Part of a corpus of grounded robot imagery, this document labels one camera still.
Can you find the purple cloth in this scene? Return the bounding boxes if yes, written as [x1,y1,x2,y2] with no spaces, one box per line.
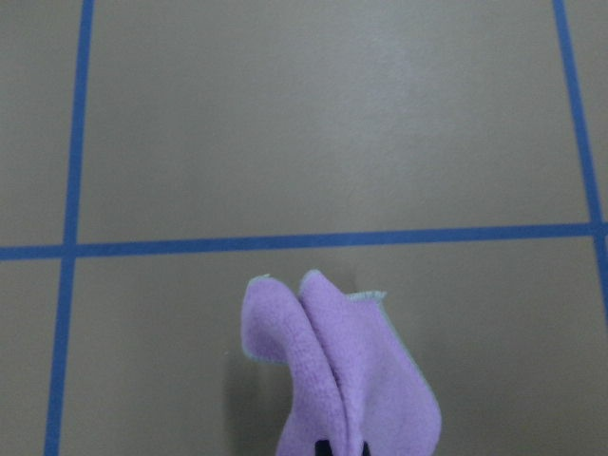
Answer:
[241,270,442,455]

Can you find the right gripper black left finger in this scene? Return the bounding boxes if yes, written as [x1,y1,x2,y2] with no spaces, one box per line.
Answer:
[314,440,332,456]

